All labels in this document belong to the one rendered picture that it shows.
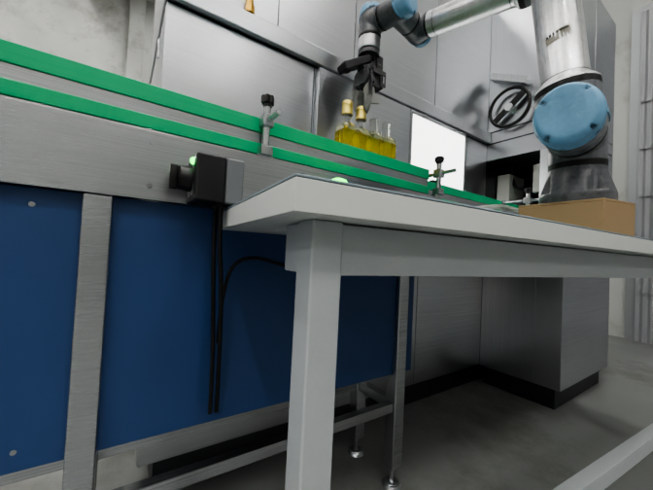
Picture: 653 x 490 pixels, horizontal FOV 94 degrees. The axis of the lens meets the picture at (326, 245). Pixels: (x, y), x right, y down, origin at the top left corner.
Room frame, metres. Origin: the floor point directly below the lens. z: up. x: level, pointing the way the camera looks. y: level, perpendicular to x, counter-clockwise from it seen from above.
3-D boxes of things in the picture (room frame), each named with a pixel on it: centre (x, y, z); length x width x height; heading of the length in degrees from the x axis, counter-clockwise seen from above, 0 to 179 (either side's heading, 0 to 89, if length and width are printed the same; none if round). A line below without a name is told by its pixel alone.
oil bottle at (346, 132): (0.96, -0.04, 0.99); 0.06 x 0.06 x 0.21; 35
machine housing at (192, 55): (1.75, -0.28, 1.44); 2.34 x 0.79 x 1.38; 124
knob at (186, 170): (0.52, 0.26, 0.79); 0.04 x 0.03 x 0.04; 34
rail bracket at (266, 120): (0.63, 0.13, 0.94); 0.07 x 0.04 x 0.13; 34
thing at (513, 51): (1.75, -1.28, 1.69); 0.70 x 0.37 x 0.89; 124
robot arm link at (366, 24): (1.00, -0.11, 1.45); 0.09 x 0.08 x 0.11; 46
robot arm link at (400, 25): (0.94, -0.19, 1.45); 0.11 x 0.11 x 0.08; 46
